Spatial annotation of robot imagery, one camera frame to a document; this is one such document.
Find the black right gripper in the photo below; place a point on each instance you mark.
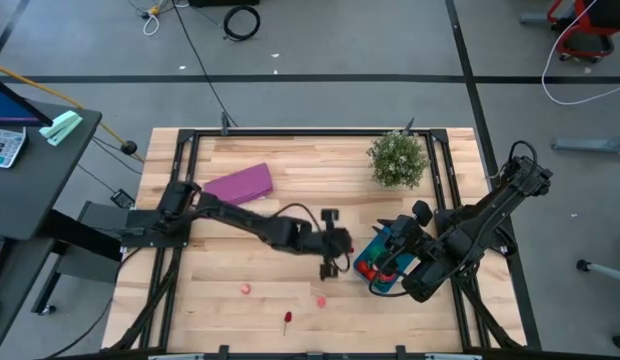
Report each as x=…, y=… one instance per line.
x=407, y=235

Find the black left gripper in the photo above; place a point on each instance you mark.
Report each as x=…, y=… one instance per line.
x=331, y=242

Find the blue plastic tupperware container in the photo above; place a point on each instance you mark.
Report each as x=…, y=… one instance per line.
x=358, y=264

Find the green toy vegetable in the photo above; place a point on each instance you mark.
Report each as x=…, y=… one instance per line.
x=376, y=251

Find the large pink-red oval toy produce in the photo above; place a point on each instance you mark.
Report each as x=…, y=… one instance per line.
x=387, y=276

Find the pink lumpy toy vegetable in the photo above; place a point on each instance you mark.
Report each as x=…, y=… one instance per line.
x=320, y=301

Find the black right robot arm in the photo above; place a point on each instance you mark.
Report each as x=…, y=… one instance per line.
x=490, y=210

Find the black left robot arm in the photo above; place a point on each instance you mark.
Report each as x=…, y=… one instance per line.
x=240, y=217

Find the small pink toy produce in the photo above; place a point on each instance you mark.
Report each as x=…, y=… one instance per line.
x=246, y=288

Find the potted green plant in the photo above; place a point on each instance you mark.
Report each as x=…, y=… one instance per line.
x=397, y=159

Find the red toy chili pepper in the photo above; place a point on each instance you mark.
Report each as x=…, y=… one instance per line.
x=288, y=316

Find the purple rectangular block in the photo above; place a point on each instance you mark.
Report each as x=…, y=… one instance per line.
x=240, y=184

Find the grey stand leg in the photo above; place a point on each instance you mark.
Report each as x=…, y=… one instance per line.
x=590, y=145

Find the grey pole with black cap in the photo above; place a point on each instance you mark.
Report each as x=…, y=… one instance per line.
x=607, y=272

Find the small black box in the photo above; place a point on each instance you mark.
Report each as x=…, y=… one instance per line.
x=122, y=198

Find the red cart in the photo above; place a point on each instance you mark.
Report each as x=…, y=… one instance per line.
x=585, y=51

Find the black box on floor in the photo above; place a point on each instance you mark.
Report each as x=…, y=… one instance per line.
x=222, y=2

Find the mint green stapler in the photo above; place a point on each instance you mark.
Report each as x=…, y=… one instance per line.
x=61, y=127

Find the black desk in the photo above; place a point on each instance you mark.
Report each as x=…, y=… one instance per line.
x=35, y=190

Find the grey calculator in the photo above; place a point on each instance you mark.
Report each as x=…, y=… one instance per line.
x=5, y=146

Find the laptop with blue screen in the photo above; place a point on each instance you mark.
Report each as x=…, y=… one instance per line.
x=10, y=107

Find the black frame clamp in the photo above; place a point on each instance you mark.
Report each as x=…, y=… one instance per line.
x=225, y=124
x=409, y=126

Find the black metal table frame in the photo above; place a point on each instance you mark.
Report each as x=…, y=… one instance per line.
x=310, y=132

